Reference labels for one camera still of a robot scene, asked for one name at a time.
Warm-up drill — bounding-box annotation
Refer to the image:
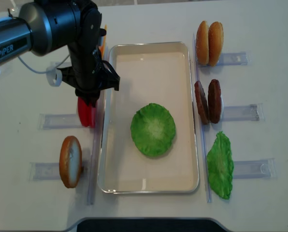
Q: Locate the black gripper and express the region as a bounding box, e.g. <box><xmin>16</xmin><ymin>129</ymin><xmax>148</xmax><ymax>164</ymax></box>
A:
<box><xmin>59</xmin><ymin>14</ymin><xmax>120</xmax><ymax>102</ymax></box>

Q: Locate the red tomato slice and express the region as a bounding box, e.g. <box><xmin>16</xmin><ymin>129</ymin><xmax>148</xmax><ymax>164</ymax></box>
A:
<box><xmin>77</xmin><ymin>97</ymin><xmax>89</xmax><ymax>127</ymax></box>
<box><xmin>87</xmin><ymin>104</ymin><xmax>96</xmax><ymax>128</ymax></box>

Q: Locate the green lettuce leaf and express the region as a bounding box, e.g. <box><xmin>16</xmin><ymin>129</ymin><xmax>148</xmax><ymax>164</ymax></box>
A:
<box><xmin>130</xmin><ymin>103</ymin><xmax>176</xmax><ymax>158</ymax></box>
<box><xmin>207</xmin><ymin>131</ymin><xmax>234</xmax><ymax>200</ymax></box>

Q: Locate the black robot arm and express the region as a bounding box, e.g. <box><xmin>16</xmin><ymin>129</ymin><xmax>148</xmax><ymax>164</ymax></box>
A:
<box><xmin>0</xmin><ymin>0</ymin><xmax>120</xmax><ymax>105</ymax></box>

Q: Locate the orange cheese slice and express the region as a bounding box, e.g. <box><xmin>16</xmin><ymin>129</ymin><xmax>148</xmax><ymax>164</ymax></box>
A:
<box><xmin>99</xmin><ymin>35</ymin><xmax>106</xmax><ymax>56</ymax></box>

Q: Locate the red tomato slice in rack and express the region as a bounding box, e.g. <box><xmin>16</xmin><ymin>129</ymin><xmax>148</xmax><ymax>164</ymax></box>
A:
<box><xmin>87</xmin><ymin>104</ymin><xmax>96</xmax><ymax>128</ymax></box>

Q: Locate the clear tomato rack left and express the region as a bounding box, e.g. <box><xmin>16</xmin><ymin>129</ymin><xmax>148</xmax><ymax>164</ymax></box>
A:
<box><xmin>38</xmin><ymin>114</ymin><xmax>82</xmax><ymax>130</ymax></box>

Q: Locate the inner brown meat patty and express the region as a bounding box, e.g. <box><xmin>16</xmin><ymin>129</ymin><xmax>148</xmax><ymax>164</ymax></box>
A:
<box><xmin>194</xmin><ymin>81</ymin><xmax>210</xmax><ymax>125</ymax></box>

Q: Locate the brown meat patty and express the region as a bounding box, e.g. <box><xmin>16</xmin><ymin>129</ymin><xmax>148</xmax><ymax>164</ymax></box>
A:
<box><xmin>194</xmin><ymin>81</ymin><xmax>210</xmax><ymax>125</ymax></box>
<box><xmin>208</xmin><ymin>79</ymin><xmax>222</xmax><ymax>124</ymax></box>

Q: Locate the outer brown meat patty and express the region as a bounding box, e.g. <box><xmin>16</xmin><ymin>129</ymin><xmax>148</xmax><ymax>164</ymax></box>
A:
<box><xmin>208</xmin><ymin>79</ymin><xmax>222</xmax><ymax>124</ymax></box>

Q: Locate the green lettuce leaf in rack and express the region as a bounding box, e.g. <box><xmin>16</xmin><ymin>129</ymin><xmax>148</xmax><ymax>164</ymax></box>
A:
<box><xmin>207</xmin><ymin>131</ymin><xmax>234</xmax><ymax>200</ymax></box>

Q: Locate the clear lettuce rack right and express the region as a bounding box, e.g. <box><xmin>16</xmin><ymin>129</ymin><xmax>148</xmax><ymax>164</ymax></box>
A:
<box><xmin>233</xmin><ymin>159</ymin><xmax>277</xmax><ymax>179</ymax></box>

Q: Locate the bun half left rack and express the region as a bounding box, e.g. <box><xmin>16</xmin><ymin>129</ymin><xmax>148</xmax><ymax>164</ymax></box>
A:
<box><xmin>59</xmin><ymin>136</ymin><xmax>82</xmax><ymax>188</ymax></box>

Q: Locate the bun half rack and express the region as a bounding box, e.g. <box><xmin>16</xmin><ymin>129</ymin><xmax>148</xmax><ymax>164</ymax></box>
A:
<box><xmin>208</xmin><ymin>22</ymin><xmax>224</xmax><ymax>66</ymax></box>
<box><xmin>59</xmin><ymin>136</ymin><xmax>82</xmax><ymax>188</ymax></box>
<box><xmin>196</xmin><ymin>21</ymin><xmax>209</xmax><ymax>65</ymax></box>

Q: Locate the white rectangular metal tray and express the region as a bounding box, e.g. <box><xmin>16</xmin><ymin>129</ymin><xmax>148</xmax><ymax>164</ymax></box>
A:
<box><xmin>98</xmin><ymin>42</ymin><xmax>199</xmax><ymax>194</ymax></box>

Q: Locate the clear bun rack left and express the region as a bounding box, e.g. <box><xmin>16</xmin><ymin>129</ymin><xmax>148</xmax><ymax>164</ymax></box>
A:
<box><xmin>29</xmin><ymin>162</ymin><xmax>61</xmax><ymax>181</ymax></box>

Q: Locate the clear bun rack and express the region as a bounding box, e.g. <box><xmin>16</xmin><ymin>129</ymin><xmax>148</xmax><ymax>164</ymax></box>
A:
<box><xmin>217</xmin><ymin>51</ymin><xmax>251</xmax><ymax>66</ymax></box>
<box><xmin>29</xmin><ymin>162</ymin><xmax>61</xmax><ymax>181</ymax></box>

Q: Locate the inner bun half right rack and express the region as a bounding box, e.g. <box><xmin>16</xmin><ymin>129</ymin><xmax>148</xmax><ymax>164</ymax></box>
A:
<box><xmin>196</xmin><ymin>21</ymin><xmax>209</xmax><ymax>65</ymax></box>

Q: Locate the outer bun half right rack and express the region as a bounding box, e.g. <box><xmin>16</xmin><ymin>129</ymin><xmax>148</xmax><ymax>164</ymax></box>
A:
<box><xmin>208</xmin><ymin>22</ymin><xmax>224</xmax><ymax>66</ymax></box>

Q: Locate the clear bun rack right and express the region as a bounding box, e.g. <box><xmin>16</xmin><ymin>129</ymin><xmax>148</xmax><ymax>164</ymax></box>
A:
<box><xmin>217</xmin><ymin>51</ymin><xmax>251</xmax><ymax>66</ymax></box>

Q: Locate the clear patty rack right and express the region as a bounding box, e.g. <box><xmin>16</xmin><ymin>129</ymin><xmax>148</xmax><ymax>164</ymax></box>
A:
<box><xmin>221</xmin><ymin>103</ymin><xmax>265</xmax><ymax>121</ymax></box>

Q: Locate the long clear rail left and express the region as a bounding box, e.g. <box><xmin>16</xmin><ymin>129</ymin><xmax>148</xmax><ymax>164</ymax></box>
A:
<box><xmin>86</xmin><ymin>90</ymin><xmax>106</xmax><ymax>205</ymax></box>

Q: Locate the long clear rail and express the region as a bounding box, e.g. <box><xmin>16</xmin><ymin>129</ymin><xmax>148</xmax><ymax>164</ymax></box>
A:
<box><xmin>193</xmin><ymin>33</ymin><xmax>212</xmax><ymax>203</ymax></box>
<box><xmin>86</xmin><ymin>90</ymin><xmax>106</xmax><ymax>205</ymax></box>

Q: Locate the white cable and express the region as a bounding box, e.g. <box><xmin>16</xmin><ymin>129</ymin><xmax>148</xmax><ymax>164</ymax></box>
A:
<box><xmin>7</xmin><ymin>8</ymin><xmax>71</xmax><ymax>87</ymax></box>

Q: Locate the long clear rail right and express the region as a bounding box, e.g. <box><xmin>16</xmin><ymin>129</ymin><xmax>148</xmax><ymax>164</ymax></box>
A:
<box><xmin>193</xmin><ymin>33</ymin><xmax>212</xmax><ymax>203</ymax></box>

